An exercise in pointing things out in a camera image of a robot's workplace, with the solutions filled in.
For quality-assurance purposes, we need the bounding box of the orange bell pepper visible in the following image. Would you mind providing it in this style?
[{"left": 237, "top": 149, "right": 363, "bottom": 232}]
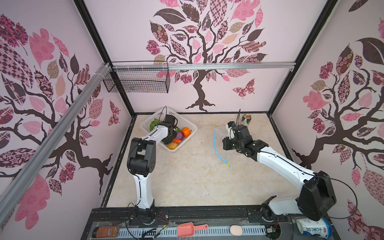
[{"left": 181, "top": 128, "right": 192, "bottom": 138}]

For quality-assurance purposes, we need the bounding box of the clear zip top bag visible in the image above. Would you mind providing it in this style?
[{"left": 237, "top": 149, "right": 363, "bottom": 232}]
[{"left": 213, "top": 122, "right": 239, "bottom": 168}]

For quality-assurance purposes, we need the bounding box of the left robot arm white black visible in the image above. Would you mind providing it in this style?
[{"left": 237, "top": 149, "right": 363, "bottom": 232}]
[{"left": 127, "top": 115, "right": 178, "bottom": 210}]

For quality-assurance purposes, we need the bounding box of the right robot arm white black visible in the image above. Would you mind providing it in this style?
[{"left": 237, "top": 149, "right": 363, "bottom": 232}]
[{"left": 223, "top": 122, "right": 337, "bottom": 222}]

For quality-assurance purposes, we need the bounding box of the white plastic perforated basket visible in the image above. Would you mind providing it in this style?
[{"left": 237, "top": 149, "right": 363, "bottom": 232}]
[{"left": 141, "top": 106, "right": 198, "bottom": 153}]

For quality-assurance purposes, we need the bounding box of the green napa cabbage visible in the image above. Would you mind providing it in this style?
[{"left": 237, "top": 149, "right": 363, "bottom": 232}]
[{"left": 150, "top": 119, "right": 162, "bottom": 132}]

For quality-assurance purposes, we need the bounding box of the green beverage can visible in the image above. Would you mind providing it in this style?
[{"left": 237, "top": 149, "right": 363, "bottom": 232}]
[{"left": 242, "top": 114, "right": 252, "bottom": 127}]

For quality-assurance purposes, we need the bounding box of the yellow brown potato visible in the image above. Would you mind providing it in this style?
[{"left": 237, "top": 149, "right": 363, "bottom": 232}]
[{"left": 167, "top": 142, "right": 179, "bottom": 150}]

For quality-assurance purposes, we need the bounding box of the beige oval sponge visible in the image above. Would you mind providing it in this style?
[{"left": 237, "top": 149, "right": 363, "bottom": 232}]
[{"left": 230, "top": 225, "right": 243, "bottom": 236}]

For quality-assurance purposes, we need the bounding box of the pink plastic scoop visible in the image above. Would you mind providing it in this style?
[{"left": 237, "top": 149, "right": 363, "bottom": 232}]
[{"left": 177, "top": 222, "right": 209, "bottom": 238}]

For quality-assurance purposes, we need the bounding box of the white yogurt bottle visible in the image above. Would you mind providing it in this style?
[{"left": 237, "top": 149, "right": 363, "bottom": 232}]
[{"left": 296, "top": 218, "right": 332, "bottom": 240}]

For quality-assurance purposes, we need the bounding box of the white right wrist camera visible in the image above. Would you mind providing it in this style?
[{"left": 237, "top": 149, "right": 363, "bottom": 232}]
[{"left": 226, "top": 121, "right": 236, "bottom": 140}]

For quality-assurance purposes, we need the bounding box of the black wire wall basket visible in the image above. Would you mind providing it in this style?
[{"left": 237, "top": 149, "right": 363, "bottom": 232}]
[{"left": 103, "top": 60, "right": 171, "bottom": 94}]

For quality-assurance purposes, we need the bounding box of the silver aluminium rail back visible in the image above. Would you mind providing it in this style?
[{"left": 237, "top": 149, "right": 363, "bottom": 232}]
[{"left": 113, "top": 62, "right": 296, "bottom": 71}]

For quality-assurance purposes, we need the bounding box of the silver aluminium rail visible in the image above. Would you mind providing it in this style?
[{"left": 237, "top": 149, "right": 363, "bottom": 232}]
[
  {"left": 113, "top": 62, "right": 296, "bottom": 71},
  {"left": 1, "top": 63, "right": 111, "bottom": 224}
]

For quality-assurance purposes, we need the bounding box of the silver aluminium rail left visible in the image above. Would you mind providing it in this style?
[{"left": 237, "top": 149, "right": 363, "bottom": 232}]
[{"left": 1, "top": 63, "right": 111, "bottom": 224}]

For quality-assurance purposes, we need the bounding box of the white cable tray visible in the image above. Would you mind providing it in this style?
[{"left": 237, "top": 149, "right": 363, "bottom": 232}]
[{"left": 117, "top": 226, "right": 267, "bottom": 240}]

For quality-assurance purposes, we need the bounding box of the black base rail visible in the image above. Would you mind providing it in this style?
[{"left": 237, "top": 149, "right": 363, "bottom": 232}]
[{"left": 81, "top": 205, "right": 295, "bottom": 240}]

